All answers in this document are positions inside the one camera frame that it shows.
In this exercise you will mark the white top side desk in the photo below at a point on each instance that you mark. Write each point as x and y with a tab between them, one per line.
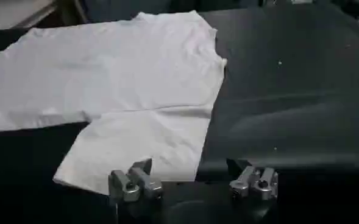
11	12

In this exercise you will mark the white shirt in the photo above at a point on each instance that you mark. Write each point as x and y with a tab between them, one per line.
121	88

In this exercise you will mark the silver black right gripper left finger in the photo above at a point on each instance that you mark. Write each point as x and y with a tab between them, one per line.
127	185

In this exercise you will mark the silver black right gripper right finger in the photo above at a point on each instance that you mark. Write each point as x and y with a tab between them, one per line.
258	182

